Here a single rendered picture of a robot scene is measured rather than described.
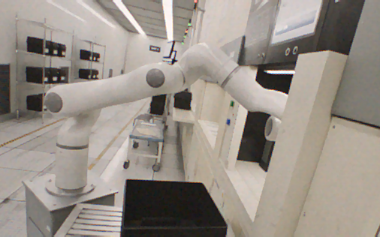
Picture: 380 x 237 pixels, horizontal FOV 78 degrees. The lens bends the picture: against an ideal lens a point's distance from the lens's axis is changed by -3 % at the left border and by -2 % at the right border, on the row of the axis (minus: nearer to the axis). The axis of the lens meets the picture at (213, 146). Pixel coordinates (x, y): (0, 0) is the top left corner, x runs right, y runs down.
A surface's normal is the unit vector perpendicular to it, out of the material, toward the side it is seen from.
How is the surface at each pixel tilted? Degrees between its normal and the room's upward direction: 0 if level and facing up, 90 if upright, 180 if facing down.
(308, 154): 90
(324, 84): 90
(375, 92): 90
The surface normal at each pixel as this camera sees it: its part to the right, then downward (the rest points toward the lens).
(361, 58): -0.97, -0.14
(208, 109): 0.16, 0.29
